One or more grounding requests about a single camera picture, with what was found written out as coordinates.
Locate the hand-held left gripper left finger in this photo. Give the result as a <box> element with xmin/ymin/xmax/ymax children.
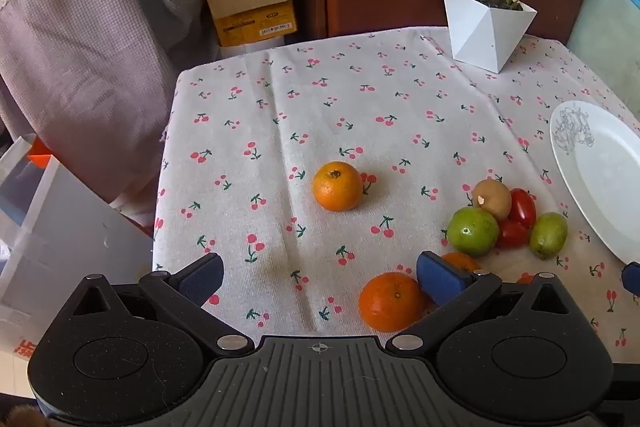
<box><xmin>62</xmin><ymin>252</ymin><xmax>251</xmax><ymax>354</ymax></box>

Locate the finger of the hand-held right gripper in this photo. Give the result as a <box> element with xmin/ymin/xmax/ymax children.
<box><xmin>621</xmin><ymin>261</ymin><xmax>640</xmax><ymax>295</ymax></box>

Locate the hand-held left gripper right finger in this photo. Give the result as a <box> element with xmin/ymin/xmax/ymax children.
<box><xmin>387</xmin><ymin>251</ymin><xmax>572</xmax><ymax>354</ymax></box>

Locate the round green fruit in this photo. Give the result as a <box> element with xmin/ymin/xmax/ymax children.
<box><xmin>446</xmin><ymin>206</ymin><xmax>501</xmax><ymax>257</ymax></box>

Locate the red cherry tomato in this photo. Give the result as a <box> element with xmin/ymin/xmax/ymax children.
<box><xmin>508</xmin><ymin>188</ymin><xmax>537</xmax><ymax>229</ymax></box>
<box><xmin>495</xmin><ymin>219</ymin><xmax>531</xmax><ymax>250</ymax></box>

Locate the oval green fruit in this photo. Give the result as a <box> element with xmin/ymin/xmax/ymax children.
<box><xmin>529</xmin><ymin>212</ymin><xmax>569</xmax><ymax>260</ymax></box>

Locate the brown kiwi fruit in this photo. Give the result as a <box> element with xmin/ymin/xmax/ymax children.
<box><xmin>472</xmin><ymin>179</ymin><xmax>513</xmax><ymax>221</ymax></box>

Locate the white plate with flower drawing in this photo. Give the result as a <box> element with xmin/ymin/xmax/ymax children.
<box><xmin>549</xmin><ymin>100</ymin><xmax>640</xmax><ymax>264</ymax></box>

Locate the large orange mandarin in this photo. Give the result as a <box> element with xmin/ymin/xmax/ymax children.
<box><xmin>312</xmin><ymin>161</ymin><xmax>364</xmax><ymax>212</ymax></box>

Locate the white carton box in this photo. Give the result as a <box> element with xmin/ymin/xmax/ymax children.
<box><xmin>0</xmin><ymin>134</ymin><xmax>156</xmax><ymax>358</ymax></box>

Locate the cherry print tablecloth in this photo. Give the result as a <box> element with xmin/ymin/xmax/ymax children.
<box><xmin>152</xmin><ymin>26</ymin><xmax>640</xmax><ymax>350</ymax></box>

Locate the white angular plant pot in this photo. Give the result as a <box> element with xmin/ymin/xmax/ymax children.
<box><xmin>440</xmin><ymin>0</ymin><xmax>538</xmax><ymax>74</ymax></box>

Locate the checked purple curtain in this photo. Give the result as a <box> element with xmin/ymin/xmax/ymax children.
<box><xmin>0</xmin><ymin>0</ymin><xmax>221</xmax><ymax>228</ymax></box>

